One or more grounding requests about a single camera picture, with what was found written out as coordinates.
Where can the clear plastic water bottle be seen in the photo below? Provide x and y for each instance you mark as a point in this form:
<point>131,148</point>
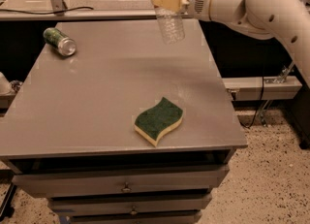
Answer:
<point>170,24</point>

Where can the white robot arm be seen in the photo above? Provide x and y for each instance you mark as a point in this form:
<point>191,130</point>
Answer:
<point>295,41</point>

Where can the green soda can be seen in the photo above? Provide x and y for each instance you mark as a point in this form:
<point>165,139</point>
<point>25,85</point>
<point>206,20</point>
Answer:
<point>60,41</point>

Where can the green and yellow sponge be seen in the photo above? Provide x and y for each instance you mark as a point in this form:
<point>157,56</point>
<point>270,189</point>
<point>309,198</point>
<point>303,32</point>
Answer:
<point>154,123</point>

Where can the grey drawer cabinet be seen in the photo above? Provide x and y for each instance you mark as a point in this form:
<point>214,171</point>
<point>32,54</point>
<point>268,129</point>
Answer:
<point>69,133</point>

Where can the white object at left edge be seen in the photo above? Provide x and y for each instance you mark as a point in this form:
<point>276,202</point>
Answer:
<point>5,86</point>

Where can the metal frame rail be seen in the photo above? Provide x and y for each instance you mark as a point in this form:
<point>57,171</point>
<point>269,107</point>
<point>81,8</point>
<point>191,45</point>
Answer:
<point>80,13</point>

